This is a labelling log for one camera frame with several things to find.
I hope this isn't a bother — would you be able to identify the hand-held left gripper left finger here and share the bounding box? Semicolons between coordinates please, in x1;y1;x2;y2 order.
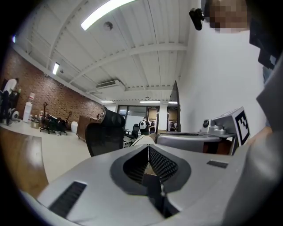
37;143;165;226

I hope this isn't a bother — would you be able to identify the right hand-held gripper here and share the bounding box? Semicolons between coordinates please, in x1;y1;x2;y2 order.
154;106;252;155

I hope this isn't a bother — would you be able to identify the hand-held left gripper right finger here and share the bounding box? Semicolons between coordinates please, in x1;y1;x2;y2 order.
148;143;233;218

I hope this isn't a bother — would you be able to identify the person's right forearm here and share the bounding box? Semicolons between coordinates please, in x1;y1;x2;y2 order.
245;126;275;146

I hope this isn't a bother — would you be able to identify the dark glossy panel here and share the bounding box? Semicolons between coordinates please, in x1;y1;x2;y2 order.
169;80;182;133

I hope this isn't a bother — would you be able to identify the black mesh office chair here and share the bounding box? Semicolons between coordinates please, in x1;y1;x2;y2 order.
85;107;126;158

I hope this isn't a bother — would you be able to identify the brown wooden cabinet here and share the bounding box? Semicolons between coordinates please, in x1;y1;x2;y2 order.
76;115;104;142

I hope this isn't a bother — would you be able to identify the black swivel chair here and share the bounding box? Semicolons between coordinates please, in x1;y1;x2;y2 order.
54;118;68;136
39;114;56;134

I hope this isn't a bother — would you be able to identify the ceiling air conditioner vent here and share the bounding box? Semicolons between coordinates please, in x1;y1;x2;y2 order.
95;79;121;90

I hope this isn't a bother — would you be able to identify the person's shirt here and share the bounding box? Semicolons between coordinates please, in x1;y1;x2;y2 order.
256;53;283;133

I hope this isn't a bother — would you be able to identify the white water dispenser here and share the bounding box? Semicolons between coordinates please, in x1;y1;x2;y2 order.
23;92;36;123

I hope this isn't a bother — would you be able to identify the long ceiling light panel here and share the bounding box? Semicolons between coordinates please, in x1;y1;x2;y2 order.
80;0;139;31

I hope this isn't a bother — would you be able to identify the black head camera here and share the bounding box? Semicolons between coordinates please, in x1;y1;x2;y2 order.
189;8;205;31

